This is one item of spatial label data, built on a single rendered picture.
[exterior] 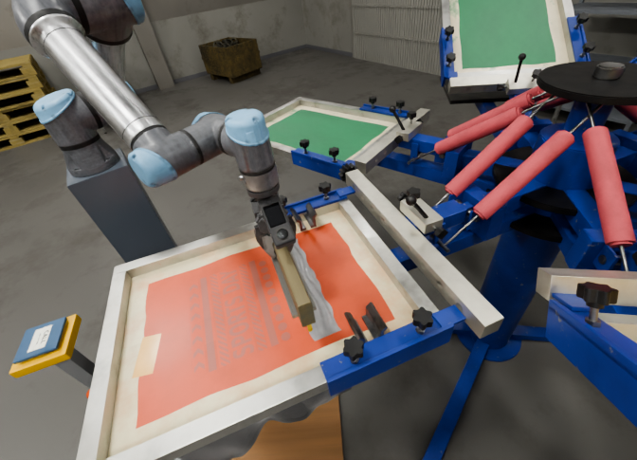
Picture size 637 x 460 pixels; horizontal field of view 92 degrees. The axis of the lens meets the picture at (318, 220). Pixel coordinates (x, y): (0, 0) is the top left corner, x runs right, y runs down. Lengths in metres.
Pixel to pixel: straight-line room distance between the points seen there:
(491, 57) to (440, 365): 1.55
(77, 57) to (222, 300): 0.62
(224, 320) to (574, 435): 1.56
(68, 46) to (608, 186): 1.15
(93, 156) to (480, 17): 1.85
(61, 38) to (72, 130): 0.46
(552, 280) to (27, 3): 1.06
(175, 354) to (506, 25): 1.99
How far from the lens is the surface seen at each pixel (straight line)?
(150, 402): 0.86
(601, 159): 1.00
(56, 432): 2.28
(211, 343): 0.86
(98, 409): 0.88
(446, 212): 0.98
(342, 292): 0.86
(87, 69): 0.74
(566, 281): 0.71
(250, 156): 0.61
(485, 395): 1.84
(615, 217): 0.95
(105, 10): 0.89
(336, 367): 0.71
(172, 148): 0.63
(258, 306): 0.87
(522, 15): 2.11
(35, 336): 1.15
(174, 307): 0.98
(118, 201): 1.26
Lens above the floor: 1.65
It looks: 40 degrees down
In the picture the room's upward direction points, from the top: 8 degrees counter-clockwise
